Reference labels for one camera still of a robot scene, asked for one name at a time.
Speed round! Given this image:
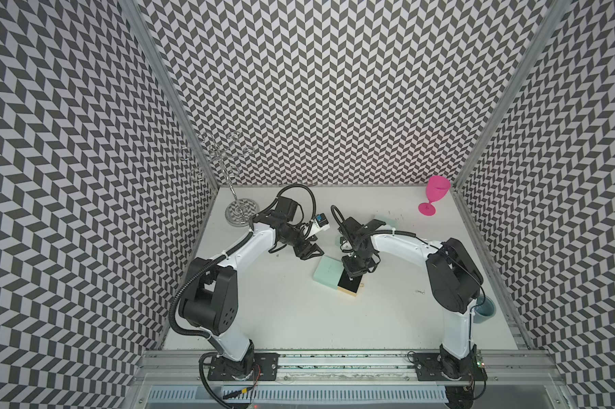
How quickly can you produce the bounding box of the mint drawer-style jewelry box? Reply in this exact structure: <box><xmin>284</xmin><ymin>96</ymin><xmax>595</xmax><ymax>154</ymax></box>
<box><xmin>375</xmin><ymin>215</ymin><xmax>398</xmax><ymax>229</ymax></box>

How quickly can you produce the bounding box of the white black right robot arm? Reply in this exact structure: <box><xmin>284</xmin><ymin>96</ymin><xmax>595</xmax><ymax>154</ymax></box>
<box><xmin>338</xmin><ymin>217</ymin><xmax>483</xmax><ymax>361</ymax></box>

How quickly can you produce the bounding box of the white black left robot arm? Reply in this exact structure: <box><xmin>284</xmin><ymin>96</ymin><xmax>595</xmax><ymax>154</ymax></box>
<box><xmin>169</xmin><ymin>196</ymin><xmax>330</xmax><ymax>362</ymax></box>

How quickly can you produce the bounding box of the pink plastic wine glass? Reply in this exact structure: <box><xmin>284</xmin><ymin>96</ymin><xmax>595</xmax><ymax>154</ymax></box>
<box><xmin>418</xmin><ymin>176</ymin><xmax>452</xmax><ymax>216</ymax></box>

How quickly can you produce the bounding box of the grey-blue small bowl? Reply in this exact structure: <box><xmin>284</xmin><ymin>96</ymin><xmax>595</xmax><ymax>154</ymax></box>
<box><xmin>473</xmin><ymin>297</ymin><xmax>496</xmax><ymax>324</ymax></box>

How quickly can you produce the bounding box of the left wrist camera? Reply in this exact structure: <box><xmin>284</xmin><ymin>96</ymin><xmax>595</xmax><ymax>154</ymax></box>
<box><xmin>307</xmin><ymin>213</ymin><xmax>330</xmax><ymax>237</ymax></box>

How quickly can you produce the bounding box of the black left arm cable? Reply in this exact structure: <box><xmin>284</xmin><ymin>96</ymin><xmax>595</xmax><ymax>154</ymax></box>
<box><xmin>276</xmin><ymin>183</ymin><xmax>318</xmax><ymax>226</ymax></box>

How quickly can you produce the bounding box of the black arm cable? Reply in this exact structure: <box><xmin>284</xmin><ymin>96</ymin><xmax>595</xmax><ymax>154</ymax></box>
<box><xmin>330</xmin><ymin>204</ymin><xmax>350</xmax><ymax>231</ymax></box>
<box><xmin>276</xmin><ymin>183</ymin><xmax>318</xmax><ymax>226</ymax></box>

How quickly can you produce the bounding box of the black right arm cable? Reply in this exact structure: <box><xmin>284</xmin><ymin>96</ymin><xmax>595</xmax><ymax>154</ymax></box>
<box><xmin>330</xmin><ymin>204</ymin><xmax>350</xmax><ymax>231</ymax></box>

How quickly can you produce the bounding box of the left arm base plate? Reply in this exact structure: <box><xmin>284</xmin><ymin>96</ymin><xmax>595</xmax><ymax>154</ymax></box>
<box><xmin>208</xmin><ymin>353</ymin><xmax>280</xmax><ymax>382</ymax></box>

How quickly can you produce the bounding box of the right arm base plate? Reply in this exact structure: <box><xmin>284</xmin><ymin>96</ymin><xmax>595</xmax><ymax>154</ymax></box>
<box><xmin>408</xmin><ymin>351</ymin><xmax>488</xmax><ymax>383</ymax></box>

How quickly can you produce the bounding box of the aluminium front rail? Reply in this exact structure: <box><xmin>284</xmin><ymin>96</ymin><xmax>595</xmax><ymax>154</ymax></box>
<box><xmin>123</xmin><ymin>349</ymin><xmax>576</xmax><ymax>408</ymax></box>

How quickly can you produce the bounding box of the aluminium right corner post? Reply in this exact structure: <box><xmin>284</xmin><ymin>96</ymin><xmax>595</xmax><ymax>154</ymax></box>
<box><xmin>453</xmin><ymin>0</ymin><xmax>572</xmax><ymax>191</ymax></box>

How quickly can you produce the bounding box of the aluminium corner post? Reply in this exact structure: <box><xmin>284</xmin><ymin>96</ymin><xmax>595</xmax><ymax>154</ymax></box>
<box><xmin>119</xmin><ymin>0</ymin><xmax>219</xmax><ymax>190</ymax></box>
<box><xmin>453</xmin><ymin>0</ymin><xmax>572</xmax><ymax>191</ymax></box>

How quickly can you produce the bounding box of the aluminium left corner post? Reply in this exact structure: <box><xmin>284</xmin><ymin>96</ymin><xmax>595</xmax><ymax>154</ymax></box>
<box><xmin>119</xmin><ymin>0</ymin><xmax>219</xmax><ymax>190</ymax></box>

